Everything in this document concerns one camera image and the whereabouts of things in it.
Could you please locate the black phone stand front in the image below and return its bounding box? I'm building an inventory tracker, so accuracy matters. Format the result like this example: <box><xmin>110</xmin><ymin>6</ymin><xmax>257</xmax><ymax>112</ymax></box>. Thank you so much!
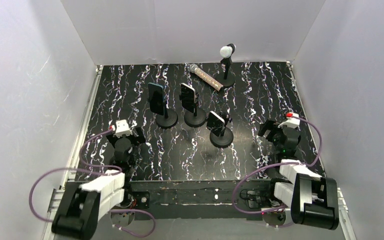
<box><xmin>155</xmin><ymin>107</ymin><xmax>178</xmax><ymax>129</ymax></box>

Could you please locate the black phone stand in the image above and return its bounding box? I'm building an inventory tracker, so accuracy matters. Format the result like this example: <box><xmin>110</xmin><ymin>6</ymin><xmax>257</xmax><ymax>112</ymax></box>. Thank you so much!
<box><xmin>155</xmin><ymin>107</ymin><xmax>178</xmax><ymax>129</ymax></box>
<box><xmin>209</xmin><ymin>112</ymin><xmax>234</xmax><ymax>148</ymax></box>
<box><xmin>183</xmin><ymin>99</ymin><xmax>207</xmax><ymax>128</ymax></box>

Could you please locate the blue smartphone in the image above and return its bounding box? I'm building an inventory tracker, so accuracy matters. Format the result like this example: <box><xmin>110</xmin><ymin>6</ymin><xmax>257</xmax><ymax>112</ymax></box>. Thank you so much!
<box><xmin>147</xmin><ymin>82</ymin><xmax>166</xmax><ymax>116</ymax></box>

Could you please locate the black smartphone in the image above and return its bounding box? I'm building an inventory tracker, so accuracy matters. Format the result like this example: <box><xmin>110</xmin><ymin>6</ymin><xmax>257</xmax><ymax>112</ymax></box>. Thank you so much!
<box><xmin>179</xmin><ymin>83</ymin><xmax>196</xmax><ymax>113</ymax></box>
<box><xmin>206</xmin><ymin>111</ymin><xmax>226</xmax><ymax>137</ymax></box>

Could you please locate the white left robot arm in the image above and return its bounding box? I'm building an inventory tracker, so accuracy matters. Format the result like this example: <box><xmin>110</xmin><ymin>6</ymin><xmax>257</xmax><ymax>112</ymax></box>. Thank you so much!
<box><xmin>51</xmin><ymin>127</ymin><xmax>146</xmax><ymax>240</ymax></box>

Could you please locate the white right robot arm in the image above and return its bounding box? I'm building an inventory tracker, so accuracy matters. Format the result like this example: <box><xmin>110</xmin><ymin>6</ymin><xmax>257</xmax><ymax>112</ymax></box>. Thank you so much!
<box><xmin>258</xmin><ymin>118</ymin><xmax>339</xmax><ymax>230</ymax></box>

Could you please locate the black microphone stand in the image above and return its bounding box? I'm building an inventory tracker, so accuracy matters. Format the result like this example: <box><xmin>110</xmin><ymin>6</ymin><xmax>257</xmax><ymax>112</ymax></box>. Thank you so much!
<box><xmin>216</xmin><ymin>43</ymin><xmax>236</xmax><ymax>88</ymax></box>

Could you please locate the glitter handheld microphone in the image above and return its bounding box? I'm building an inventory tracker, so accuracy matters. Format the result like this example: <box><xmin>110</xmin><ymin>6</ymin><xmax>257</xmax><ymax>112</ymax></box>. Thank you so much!
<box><xmin>189</xmin><ymin>63</ymin><xmax>223</xmax><ymax>92</ymax></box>

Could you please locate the white microphone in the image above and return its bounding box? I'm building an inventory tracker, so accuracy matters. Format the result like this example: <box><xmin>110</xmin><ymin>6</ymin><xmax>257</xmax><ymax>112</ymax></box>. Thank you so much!
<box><xmin>219</xmin><ymin>45</ymin><xmax>234</xmax><ymax>59</ymax></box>

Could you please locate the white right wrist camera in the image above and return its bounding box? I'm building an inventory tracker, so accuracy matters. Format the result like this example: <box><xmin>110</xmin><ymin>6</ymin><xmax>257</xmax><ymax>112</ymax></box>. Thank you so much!
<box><xmin>278</xmin><ymin>112</ymin><xmax>301</xmax><ymax>129</ymax></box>

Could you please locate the aluminium rail frame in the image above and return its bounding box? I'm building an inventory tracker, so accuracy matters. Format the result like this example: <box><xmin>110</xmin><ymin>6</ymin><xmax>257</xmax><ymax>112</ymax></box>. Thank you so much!
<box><xmin>41</xmin><ymin>64</ymin><xmax>359</xmax><ymax>240</ymax></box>

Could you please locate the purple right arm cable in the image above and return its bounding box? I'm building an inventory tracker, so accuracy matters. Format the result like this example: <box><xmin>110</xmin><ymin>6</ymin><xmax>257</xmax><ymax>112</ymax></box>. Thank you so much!
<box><xmin>231</xmin><ymin>115</ymin><xmax>323</xmax><ymax>229</ymax></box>

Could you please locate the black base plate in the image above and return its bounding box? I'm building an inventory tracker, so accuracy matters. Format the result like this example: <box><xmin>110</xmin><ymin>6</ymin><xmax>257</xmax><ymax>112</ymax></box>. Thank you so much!
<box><xmin>128</xmin><ymin>179</ymin><xmax>281</xmax><ymax>220</ymax></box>

